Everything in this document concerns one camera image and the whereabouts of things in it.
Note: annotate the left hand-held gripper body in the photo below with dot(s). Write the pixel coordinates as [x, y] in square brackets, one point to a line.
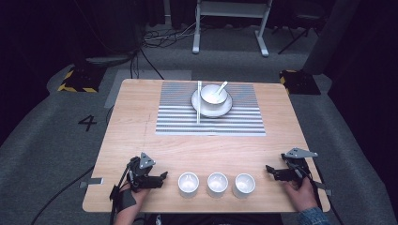
[140, 178]

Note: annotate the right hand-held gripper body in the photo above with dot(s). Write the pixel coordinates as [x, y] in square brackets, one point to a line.
[295, 167]

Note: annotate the person's left hand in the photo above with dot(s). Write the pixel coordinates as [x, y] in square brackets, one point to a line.
[140, 194]

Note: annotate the person's right hand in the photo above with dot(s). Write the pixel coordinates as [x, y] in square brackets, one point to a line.
[301, 193]

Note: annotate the white cup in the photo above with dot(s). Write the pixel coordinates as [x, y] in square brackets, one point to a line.
[217, 184]
[244, 185]
[188, 184]

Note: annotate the striped grey placemat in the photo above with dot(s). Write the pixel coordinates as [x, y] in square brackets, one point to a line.
[178, 118]

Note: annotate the person's dark clothing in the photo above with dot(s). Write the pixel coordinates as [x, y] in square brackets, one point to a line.
[212, 219]

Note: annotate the white plate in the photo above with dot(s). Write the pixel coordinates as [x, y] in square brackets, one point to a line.
[219, 110]

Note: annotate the black base with hazard stripes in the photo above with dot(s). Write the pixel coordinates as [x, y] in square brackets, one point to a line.
[300, 82]
[83, 79]

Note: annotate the white bowl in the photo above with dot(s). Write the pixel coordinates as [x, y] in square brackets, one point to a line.
[212, 97]

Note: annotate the white spoon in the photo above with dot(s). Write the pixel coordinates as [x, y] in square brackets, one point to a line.
[221, 88]

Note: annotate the black tripod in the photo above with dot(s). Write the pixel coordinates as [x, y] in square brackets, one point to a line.
[297, 34]

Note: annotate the grey column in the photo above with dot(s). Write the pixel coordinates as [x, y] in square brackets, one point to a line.
[328, 37]

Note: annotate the grey table edge bracket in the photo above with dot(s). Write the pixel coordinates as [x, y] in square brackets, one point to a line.
[324, 188]
[94, 181]

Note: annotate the white desk frame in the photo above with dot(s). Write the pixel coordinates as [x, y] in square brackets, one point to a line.
[231, 9]

